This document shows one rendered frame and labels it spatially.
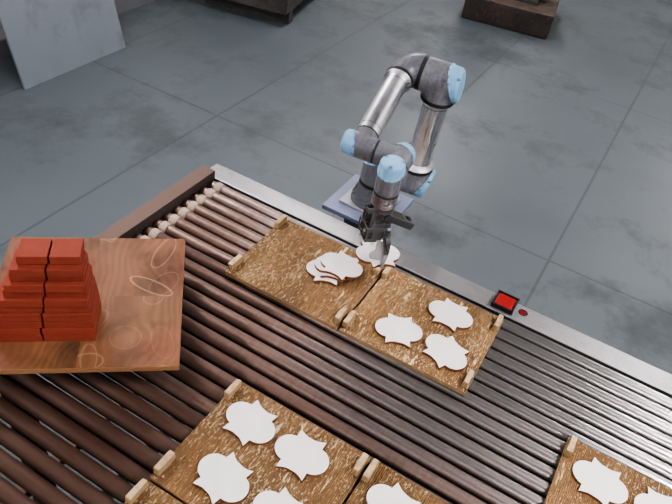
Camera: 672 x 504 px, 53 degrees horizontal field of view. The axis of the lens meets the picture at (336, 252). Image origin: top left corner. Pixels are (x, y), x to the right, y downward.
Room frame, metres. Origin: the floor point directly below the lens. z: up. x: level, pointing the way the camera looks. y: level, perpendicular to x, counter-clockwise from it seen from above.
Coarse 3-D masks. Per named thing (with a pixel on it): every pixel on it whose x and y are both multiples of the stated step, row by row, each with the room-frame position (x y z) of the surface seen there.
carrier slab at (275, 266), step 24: (264, 240) 1.74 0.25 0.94; (288, 240) 1.76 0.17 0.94; (312, 240) 1.79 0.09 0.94; (240, 264) 1.61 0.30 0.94; (264, 264) 1.62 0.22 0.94; (288, 264) 1.64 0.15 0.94; (360, 264) 1.71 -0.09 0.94; (264, 288) 1.51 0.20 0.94; (288, 288) 1.53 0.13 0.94; (312, 288) 1.55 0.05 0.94; (336, 288) 1.57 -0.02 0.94; (360, 288) 1.59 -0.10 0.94; (312, 312) 1.45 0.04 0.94; (336, 312) 1.46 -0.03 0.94
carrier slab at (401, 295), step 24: (384, 288) 1.61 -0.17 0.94; (408, 288) 1.63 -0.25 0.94; (432, 288) 1.65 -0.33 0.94; (360, 312) 1.48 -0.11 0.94; (384, 312) 1.50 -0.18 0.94; (408, 312) 1.52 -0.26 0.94; (480, 312) 1.57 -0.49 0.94; (360, 336) 1.38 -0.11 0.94; (456, 336) 1.45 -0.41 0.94; (480, 336) 1.47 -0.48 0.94; (408, 360) 1.32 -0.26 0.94; (432, 360) 1.34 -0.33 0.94; (480, 360) 1.37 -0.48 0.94; (456, 384) 1.26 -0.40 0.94
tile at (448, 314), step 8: (432, 304) 1.56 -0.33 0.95; (440, 304) 1.57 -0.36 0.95; (448, 304) 1.57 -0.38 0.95; (456, 304) 1.58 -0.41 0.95; (432, 312) 1.52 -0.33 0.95; (440, 312) 1.53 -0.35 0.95; (448, 312) 1.54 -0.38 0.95; (456, 312) 1.54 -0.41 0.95; (464, 312) 1.55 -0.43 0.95; (440, 320) 1.50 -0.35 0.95; (448, 320) 1.50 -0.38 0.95; (456, 320) 1.51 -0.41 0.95; (464, 320) 1.51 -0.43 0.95; (472, 320) 1.52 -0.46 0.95; (448, 328) 1.48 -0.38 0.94; (456, 328) 1.48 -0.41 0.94; (464, 328) 1.48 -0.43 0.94
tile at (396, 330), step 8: (384, 320) 1.45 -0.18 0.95; (392, 320) 1.46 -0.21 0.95; (400, 320) 1.47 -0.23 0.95; (408, 320) 1.47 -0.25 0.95; (376, 328) 1.42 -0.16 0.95; (384, 328) 1.42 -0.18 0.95; (392, 328) 1.43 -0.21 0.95; (400, 328) 1.43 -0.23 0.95; (408, 328) 1.44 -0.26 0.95; (416, 328) 1.44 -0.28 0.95; (384, 336) 1.39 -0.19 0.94; (392, 336) 1.39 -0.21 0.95; (400, 336) 1.40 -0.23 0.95; (408, 336) 1.40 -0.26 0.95; (416, 336) 1.41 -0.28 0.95; (400, 344) 1.38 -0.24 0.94; (408, 344) 1.37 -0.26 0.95
